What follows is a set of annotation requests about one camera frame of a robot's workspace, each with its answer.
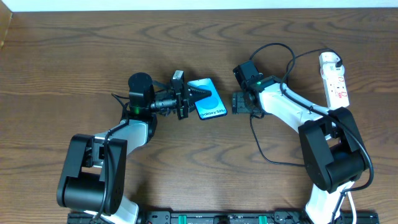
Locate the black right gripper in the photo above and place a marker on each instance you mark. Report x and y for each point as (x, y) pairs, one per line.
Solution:
(240, 103)

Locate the white USB charger adapter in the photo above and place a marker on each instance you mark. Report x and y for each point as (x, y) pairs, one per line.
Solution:
(330, 65)

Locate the white power strip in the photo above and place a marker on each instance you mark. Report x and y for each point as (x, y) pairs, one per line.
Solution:
(336, 92)

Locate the blue Galaxy smartphone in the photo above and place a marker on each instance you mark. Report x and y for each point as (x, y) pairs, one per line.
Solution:
(212, 106)

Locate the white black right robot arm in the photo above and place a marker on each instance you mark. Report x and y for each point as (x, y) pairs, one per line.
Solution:
(334, 154)

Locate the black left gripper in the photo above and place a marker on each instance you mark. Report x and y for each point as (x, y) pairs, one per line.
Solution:
(181, 102)

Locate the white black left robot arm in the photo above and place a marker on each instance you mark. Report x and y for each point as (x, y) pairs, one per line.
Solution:
(93, 175)

